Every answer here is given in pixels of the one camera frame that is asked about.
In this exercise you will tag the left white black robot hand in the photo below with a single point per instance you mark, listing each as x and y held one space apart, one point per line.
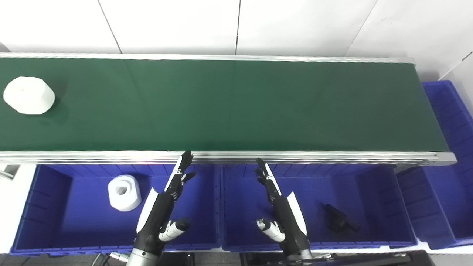
155 214

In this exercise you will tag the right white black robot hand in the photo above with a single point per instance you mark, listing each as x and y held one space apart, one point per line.
288 218

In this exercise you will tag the white cylindrical plastic part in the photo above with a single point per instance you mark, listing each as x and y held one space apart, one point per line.
129 201
27 96

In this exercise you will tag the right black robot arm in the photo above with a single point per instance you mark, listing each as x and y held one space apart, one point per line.
299 255

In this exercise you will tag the blue plastic bin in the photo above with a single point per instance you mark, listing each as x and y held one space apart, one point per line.
451 184
74 221
240 207

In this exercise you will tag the black plastic part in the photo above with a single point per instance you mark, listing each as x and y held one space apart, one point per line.
338 220

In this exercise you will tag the green conveyor belt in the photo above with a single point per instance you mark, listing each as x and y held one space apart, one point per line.
221 107

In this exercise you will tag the aluminium conveyor leg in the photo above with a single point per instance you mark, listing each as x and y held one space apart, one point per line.
9 171

